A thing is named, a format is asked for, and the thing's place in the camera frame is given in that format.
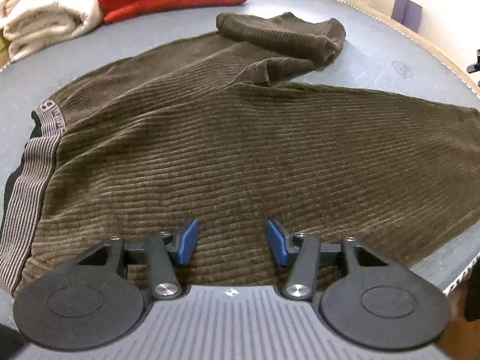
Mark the beige folded blanket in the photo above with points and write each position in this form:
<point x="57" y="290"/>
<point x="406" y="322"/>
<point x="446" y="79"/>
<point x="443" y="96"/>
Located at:
<point x="32" y="25"/>

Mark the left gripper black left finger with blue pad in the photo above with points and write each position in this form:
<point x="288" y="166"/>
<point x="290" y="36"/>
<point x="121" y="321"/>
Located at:
<point x="102" y="294"/>

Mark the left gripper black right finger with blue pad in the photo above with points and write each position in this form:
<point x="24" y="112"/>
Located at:
<point x="364" y="297"/>

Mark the brown corduroy pants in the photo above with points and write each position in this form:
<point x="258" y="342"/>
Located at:
<point x="217" y="127"/>

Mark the purple wall panel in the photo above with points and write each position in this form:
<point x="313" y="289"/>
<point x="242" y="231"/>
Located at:
<point x="407" y="13"/>

